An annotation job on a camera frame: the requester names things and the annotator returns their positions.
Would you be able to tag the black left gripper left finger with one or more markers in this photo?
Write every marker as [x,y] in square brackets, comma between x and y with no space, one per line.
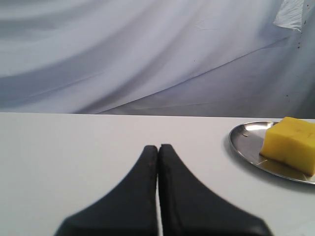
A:
[129,209]

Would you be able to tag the yellow sponge block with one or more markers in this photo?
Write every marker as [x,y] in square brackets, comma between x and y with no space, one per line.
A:
[291,142]

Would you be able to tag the grey-blue backdrop cloth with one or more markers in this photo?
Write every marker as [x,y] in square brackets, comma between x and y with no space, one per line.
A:
[210,58]

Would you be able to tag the white cloth patch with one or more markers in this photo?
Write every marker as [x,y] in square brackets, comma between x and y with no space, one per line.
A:
[289,15]

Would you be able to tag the round stainless steel plate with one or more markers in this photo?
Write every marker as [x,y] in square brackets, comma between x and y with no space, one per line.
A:
[246,141]

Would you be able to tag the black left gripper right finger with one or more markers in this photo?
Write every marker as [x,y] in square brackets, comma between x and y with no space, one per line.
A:
[189,208]

